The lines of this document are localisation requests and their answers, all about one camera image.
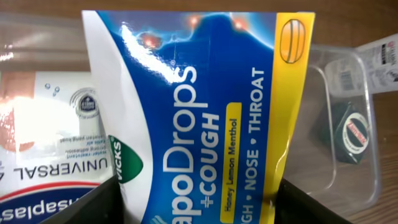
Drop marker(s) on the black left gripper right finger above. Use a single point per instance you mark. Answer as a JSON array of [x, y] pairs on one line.
[[293, 206]]

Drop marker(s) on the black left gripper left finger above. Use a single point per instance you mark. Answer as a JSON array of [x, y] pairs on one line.
[[103, 204]]

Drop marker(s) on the clear plastic container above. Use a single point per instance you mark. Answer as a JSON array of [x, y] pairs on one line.
[[333, 156]]

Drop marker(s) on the white Hansaplast plaster box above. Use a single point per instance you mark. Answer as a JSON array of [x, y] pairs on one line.
[[53, 146]]

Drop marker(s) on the blue yellow cough drops bag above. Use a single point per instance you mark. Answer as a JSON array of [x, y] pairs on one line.
[[199, 108]]

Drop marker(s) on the green round-label box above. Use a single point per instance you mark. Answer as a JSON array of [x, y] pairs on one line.
[[347, 130]]

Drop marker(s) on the small clear plastic bottle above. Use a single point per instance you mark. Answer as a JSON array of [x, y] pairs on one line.
[[370, 68]]

